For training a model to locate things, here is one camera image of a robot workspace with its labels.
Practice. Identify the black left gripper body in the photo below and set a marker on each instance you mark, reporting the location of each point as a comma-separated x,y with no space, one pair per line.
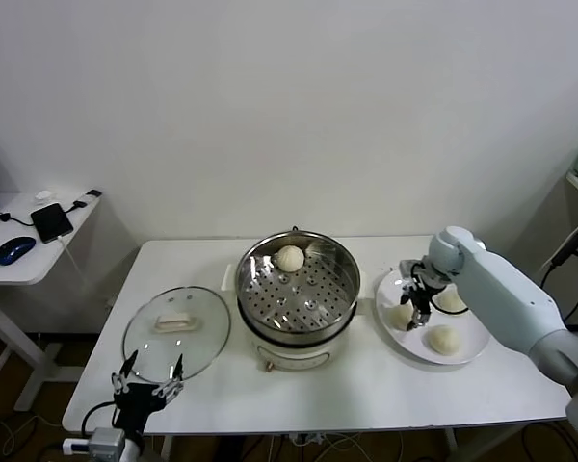
137,403

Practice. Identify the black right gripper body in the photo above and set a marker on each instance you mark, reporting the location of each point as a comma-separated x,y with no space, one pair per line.
421,296

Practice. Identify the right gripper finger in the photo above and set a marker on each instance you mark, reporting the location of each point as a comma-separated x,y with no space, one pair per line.
405,294
418,319

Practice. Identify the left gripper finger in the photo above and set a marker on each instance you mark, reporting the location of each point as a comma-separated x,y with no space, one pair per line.
119,382
169,389

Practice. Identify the white steamed baozi bun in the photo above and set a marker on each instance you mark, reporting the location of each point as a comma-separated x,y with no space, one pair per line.
452,300
398,316
289,258
444,339

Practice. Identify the right robot arm silver white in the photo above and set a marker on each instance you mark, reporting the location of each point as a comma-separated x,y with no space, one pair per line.
501,289

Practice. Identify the perforated stainless steel steamer pot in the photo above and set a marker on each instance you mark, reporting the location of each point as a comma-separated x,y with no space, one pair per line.
339,274

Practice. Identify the white round plate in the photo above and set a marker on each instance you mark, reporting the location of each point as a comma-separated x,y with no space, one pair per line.
472,337

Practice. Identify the white electric cooker base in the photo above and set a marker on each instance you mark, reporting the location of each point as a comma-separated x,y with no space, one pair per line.
294,358

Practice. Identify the white power strip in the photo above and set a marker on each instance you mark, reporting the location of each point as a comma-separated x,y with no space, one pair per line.
308,439

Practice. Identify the white side table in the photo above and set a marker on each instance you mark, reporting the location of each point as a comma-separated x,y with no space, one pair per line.
19,272

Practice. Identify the blue computer mouse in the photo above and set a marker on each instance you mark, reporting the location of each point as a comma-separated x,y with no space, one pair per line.
14,250

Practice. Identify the black smartphone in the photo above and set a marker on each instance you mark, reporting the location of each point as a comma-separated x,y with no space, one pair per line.
52,223

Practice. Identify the small white earbud case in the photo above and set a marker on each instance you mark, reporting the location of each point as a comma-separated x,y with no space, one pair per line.
42,195

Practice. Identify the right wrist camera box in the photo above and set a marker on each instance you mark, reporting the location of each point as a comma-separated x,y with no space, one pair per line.
408,266

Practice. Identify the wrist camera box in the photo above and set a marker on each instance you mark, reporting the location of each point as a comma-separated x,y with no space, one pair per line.
105,440
408,266

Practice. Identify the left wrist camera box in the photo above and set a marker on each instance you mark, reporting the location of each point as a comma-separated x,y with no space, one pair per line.
105,440

